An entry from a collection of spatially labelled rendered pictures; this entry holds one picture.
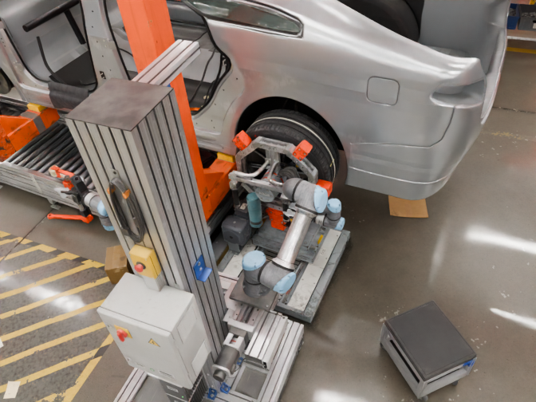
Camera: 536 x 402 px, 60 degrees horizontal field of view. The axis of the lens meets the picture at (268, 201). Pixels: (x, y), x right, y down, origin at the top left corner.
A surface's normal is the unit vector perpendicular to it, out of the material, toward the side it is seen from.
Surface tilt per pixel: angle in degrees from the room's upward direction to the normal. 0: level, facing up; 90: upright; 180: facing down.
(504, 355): 0
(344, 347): 0
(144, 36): 90
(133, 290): 0
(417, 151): 90
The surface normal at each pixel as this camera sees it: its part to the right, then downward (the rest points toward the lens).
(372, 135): -0.43, 0.65
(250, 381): -0.07, -0.72
